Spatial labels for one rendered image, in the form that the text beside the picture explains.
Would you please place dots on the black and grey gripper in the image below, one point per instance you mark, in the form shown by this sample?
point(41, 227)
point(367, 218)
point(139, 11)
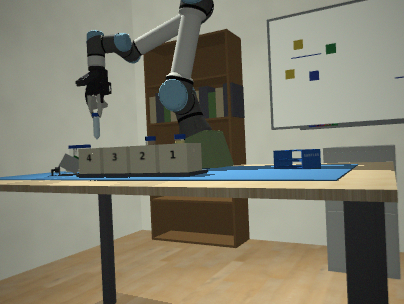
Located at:
point(97, 87)

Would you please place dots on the sample tube with blue cap and pink liquid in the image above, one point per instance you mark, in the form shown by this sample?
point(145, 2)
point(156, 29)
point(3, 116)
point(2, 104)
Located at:
point(150, 140)

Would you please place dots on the blue tube rack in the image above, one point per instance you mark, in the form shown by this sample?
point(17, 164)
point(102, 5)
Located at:
point(310, 158)

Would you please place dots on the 50 ml tube with dark blue cap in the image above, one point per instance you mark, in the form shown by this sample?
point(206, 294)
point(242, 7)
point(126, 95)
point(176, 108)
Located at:
point(96, 125)

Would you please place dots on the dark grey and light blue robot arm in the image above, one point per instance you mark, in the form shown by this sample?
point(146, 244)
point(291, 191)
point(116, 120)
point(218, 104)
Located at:
point(175, 92)

